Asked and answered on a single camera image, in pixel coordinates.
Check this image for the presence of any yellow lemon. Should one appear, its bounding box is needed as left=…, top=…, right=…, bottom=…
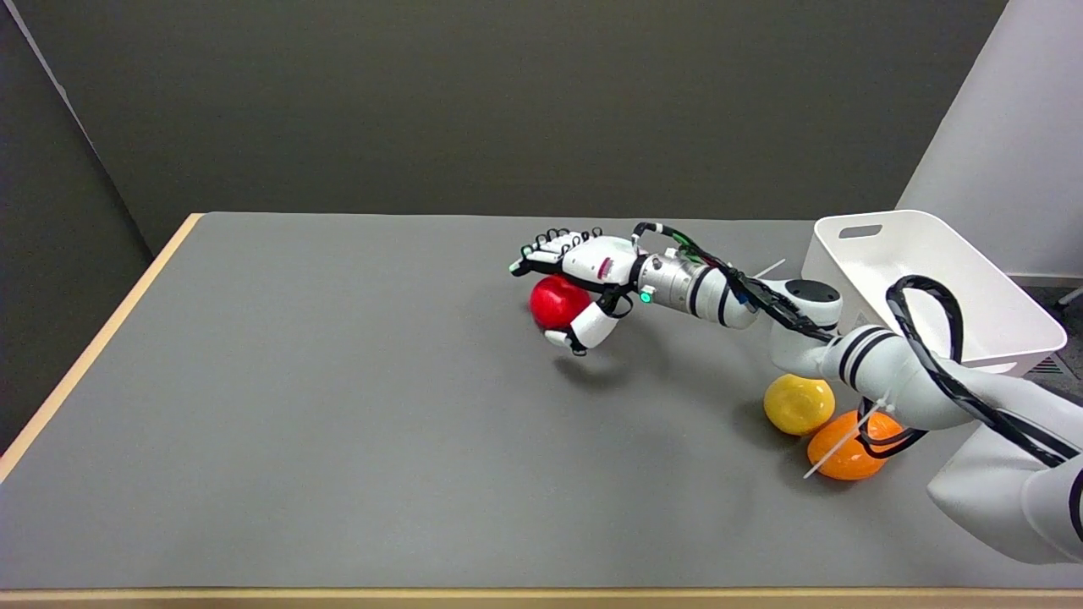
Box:
left=763, top=374, right=836, bottom=437

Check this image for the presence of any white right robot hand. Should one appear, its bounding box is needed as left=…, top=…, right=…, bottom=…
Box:
left=509, top=228, right=644, bottom=356

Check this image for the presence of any red tomato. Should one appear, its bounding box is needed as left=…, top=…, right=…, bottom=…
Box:
left=530, top=275, right=593, bottom=332

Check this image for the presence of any orange mango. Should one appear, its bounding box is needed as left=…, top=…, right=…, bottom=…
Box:
left=807, top=410, right=908, bottom=481

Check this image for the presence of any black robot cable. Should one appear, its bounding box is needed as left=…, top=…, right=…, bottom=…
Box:
left=633, top=222, right=1073, bottom=469

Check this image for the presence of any white cable tie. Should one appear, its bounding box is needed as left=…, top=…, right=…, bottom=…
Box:
left=803, top=403, right=896, bottom=480

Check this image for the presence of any grey table mat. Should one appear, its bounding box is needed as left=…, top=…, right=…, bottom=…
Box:
left=0, top=212, right=1083, bottom=590

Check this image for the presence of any white plastic bin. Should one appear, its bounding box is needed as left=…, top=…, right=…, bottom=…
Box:
left=801, top=210, right=1068, bottom=377

